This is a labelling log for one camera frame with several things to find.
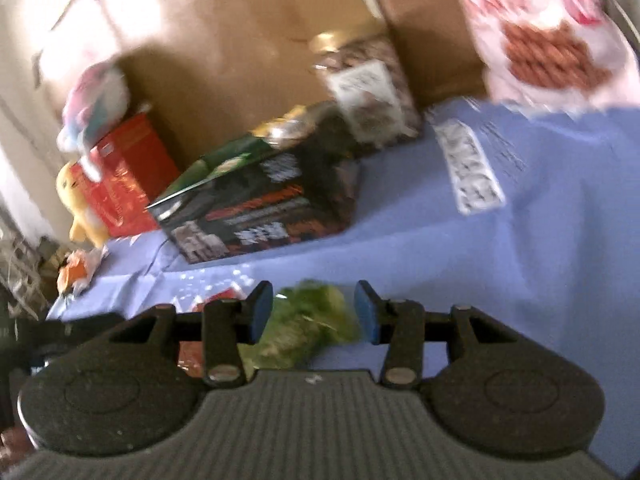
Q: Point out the green snack packet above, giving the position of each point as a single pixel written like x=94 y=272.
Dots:
x=305 y=320

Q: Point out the black snack box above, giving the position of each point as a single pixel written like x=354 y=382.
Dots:
x=260 y=200

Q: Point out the red gift box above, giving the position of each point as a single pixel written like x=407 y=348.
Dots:
x=125 y=175

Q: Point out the yellow plush toy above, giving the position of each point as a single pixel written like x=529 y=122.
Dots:
x=85 y=215

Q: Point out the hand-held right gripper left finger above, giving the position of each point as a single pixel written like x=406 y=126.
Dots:
x=260 y=312

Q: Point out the white printed paper strip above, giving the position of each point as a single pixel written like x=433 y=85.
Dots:
x=467 y=165

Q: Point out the red snack packet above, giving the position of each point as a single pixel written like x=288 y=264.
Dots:
x=190 y=355

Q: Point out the large pink snack bag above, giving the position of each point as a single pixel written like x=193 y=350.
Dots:
x=545 y=35

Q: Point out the glass jar of nuts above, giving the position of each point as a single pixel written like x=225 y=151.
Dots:
x=370 y=85

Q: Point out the white and blue plush toy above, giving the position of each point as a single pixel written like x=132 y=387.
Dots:
x=95 y=100

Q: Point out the orange snack packet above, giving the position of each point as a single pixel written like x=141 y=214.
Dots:
x=80 y=272

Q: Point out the large cardboard box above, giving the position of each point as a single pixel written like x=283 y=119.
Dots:
x=240 y=35

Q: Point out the brown rounded chair back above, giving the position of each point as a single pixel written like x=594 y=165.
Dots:
x=425 y=30

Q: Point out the pale woven basket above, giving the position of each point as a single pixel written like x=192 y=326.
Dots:
x=22 y=265

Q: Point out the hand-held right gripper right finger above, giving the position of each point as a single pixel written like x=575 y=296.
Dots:
x=367 y=312

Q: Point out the blue bedsheet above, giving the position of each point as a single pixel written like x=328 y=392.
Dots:
x=450 y=270

